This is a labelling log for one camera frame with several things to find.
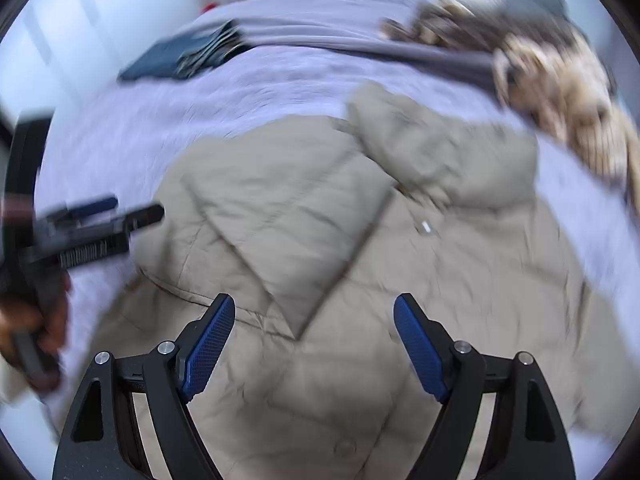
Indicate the purple bed blanket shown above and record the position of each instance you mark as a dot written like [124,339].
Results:
[310,56]

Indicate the beige puffer jacket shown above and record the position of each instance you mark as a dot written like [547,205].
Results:
[314,225]

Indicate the brown cream striped fleece garment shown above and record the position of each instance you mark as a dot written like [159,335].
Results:
[542,67]

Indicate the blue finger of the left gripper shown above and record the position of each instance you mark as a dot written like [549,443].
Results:
[120,224]
[79,212]

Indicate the person's left hand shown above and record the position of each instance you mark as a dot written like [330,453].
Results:
[16,316]

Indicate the folded blue jeans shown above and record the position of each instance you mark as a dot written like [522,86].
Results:
[185,56]

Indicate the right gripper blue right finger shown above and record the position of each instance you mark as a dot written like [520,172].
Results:
[427,344]

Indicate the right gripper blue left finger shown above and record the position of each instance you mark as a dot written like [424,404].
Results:
[200,346]

